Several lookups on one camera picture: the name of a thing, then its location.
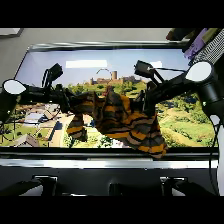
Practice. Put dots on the yellow grey striped shirt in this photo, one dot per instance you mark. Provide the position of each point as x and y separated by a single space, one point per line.
123 120

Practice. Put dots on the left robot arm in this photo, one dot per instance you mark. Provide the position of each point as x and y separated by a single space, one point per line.
36 93

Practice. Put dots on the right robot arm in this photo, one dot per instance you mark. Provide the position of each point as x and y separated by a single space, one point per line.
203 86

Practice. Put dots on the dark brown garment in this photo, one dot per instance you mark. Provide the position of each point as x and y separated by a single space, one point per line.
180 33

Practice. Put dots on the purple garment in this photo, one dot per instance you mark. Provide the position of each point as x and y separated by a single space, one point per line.
196 45

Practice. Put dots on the olive garment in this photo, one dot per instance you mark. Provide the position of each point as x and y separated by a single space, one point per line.
210 34

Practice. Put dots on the silver frame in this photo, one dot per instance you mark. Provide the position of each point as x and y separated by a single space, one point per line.
110 164

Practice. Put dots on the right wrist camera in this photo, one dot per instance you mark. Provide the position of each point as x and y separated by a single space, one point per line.
144 69

